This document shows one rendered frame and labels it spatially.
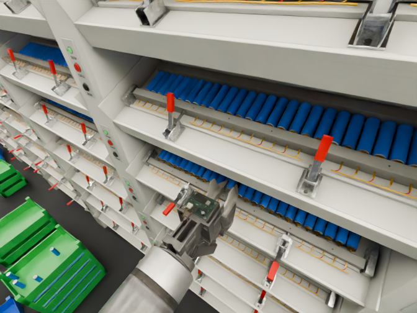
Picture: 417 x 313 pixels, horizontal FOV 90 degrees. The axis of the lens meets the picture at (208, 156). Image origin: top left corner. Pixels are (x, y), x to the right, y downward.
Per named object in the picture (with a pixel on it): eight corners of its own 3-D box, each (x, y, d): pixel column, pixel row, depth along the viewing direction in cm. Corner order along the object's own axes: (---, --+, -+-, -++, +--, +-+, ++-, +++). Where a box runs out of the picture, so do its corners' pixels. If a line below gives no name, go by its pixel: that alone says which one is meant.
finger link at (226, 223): (241, 207, 45) (218, 240, 40) (241, 211, 46) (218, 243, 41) (223, 197, 47) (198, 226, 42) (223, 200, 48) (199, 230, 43)
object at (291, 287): (323, 326, 54) (338, 340, 43) (154, 218, 81) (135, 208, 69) (345, 252, 61) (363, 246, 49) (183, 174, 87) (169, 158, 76)
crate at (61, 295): (47, 315, 104) (38, 311, 99) (26, 292, 112) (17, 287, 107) (98, 261, 123) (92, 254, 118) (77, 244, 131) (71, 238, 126)
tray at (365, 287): (356, 305, 41) (377, 311, 33) (141, 183, 68) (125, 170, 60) (380, 213, 48) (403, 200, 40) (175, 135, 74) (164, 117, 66)
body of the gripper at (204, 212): (227, 202, 39) (188, 260, 32) (227, 225, 45) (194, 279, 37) (193, 185, 42) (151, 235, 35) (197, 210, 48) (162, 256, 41)
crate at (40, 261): (27, 306, 93) (15, 300, 88) (6, 281, 102) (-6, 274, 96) (87, 248, 112) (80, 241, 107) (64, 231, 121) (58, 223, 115)
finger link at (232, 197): (248, 176, 45) (224, 207, 40) (247, 193, 49) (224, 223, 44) (236, 171, 47) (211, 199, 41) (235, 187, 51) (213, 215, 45)
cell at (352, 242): (363, 222, 44) (354, 251, 42) (353, 217, 44) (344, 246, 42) (367, 219, 42) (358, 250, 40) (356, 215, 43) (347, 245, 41)
